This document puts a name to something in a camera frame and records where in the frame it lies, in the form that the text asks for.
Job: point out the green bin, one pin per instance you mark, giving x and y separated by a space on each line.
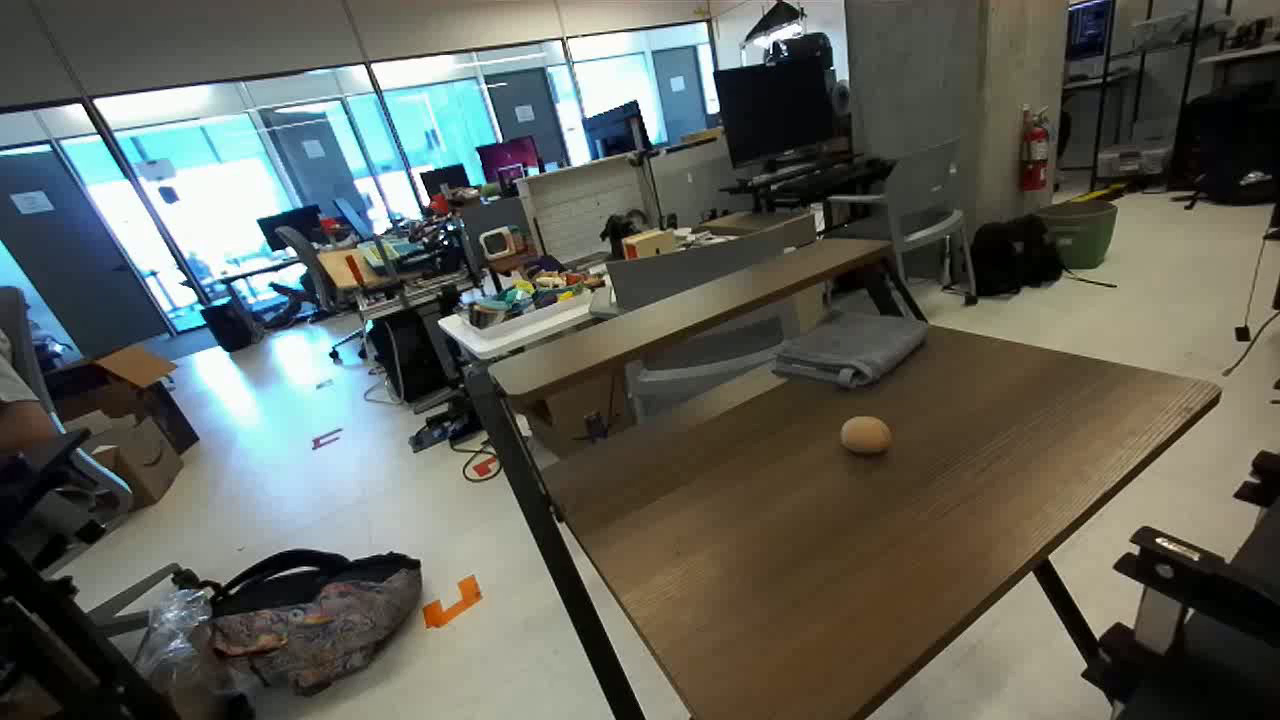
1081 233

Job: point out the black backpack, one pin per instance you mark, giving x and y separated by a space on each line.
1015 256

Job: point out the black tripod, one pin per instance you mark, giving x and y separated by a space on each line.
1260 265

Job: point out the white pegboard partition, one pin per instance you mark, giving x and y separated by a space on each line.
583 204

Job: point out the large black television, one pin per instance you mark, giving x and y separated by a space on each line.
778 113

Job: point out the clear plastic bag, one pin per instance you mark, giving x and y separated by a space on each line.
172 647

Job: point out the orange floor bracket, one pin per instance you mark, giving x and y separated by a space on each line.
449 604

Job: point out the round tan cookie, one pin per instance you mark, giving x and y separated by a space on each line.
866 433

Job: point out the seated person white shirt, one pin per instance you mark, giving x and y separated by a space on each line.
23 413

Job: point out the colourful toy pile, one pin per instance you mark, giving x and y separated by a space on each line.
535 291

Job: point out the black computer monitor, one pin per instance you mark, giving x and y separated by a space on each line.
440 180
291 225
613 128

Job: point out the black power strip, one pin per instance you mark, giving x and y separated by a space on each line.
447 431

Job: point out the black equipment case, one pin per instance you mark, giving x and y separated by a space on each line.
1226 140

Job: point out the black equipment stand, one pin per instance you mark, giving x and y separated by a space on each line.
52 642

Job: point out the monitor with pink screen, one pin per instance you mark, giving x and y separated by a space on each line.
511 160

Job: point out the red fire extinguisher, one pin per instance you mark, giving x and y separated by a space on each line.
1039 155

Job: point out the wooden desk with clutter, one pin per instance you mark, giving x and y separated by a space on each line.
666 317

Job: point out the tan box with slot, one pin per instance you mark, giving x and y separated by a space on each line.
649 244

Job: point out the white work table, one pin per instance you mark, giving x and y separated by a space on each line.
522 333

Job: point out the large open cardboard box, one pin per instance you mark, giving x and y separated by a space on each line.
126 382

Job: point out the grey terry towel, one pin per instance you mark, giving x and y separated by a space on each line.
850 348

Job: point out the camouflage backpack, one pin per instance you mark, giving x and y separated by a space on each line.
323 627

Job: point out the small cardboard box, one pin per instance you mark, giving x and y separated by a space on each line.
132 462

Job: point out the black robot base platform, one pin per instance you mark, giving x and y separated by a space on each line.
1184 627

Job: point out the small beige screen device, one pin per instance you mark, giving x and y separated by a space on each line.
496 240

